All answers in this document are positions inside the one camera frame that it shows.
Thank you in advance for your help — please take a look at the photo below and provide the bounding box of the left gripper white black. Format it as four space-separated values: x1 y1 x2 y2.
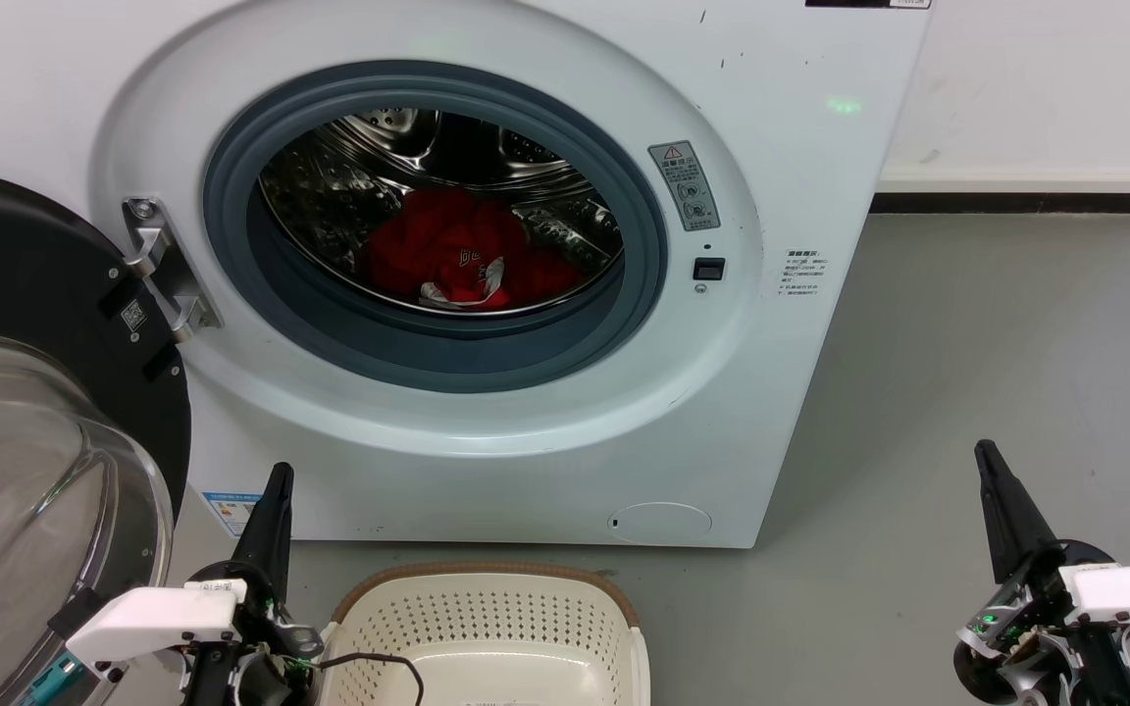
65 463 326 680

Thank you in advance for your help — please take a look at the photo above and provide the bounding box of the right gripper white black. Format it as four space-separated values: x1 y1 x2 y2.
975 439 1130 648

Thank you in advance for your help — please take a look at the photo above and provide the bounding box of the red garment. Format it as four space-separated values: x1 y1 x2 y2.
366 188 588 313

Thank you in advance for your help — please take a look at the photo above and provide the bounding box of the cream perforated laundry basket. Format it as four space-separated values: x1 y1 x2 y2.
318 562 651 706

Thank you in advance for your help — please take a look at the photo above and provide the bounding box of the stainless steel washing machine drum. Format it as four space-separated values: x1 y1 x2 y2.
258 108 625 317

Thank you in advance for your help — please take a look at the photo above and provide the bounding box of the black washer door with glass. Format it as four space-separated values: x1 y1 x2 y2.
0 165 193 706

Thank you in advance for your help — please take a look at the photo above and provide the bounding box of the blue energy label sticker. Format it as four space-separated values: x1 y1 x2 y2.
202 490 264 538

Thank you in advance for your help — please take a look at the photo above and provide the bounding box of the grey rubber door gasket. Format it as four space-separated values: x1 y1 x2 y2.
202 61 669 395

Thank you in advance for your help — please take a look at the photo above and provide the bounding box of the white front-load washing machine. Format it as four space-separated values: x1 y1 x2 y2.
0 0 934 550

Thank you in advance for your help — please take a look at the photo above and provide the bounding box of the metal door hinge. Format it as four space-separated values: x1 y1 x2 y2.
122 196 225 344

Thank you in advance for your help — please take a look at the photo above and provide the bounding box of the white and black baseboard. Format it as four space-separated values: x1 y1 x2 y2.
869 147 1130 215

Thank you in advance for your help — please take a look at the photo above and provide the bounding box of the round filter cover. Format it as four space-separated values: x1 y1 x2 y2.
607 502 713 543

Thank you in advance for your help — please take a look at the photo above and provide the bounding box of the grey warning label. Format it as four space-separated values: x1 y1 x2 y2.
647 140 722 233

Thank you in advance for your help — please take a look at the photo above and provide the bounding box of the thin black cable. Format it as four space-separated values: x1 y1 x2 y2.
315 652 426 706

